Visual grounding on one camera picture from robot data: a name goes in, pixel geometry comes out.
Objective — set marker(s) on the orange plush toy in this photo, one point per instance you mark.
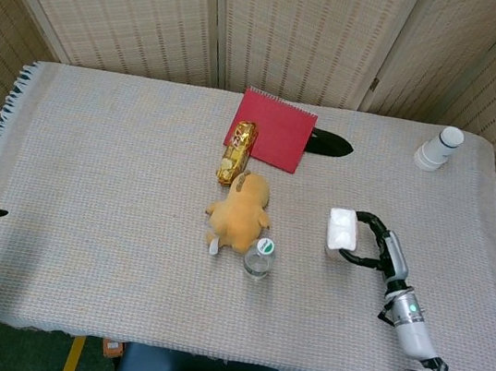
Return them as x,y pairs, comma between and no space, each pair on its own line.
239,212

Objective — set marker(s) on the black pointed blade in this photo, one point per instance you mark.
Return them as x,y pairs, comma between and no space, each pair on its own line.
329,144

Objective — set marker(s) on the clear water bottle green label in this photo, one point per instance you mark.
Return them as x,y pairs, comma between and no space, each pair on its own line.
258,266

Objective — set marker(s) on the white Face tissue pack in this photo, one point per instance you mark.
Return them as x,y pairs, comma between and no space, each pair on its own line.
341,232

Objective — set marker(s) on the beige woven tablecloth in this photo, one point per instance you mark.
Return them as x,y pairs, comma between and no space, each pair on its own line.
84,217

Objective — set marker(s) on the stack of white paper cups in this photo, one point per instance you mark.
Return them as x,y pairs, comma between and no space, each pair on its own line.
435,150

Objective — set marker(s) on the red spiral notebook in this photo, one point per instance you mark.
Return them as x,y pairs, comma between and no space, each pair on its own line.
279,129

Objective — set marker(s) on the gold foil snack pack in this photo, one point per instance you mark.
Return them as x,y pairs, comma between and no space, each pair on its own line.
236,156

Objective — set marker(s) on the brass screen hinge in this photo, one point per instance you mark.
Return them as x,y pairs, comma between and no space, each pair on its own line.
374,84

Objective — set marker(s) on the small orange box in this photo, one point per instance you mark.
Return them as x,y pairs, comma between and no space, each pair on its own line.
111,348

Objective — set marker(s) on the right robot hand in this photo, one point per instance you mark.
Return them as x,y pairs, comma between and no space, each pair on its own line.
393,256

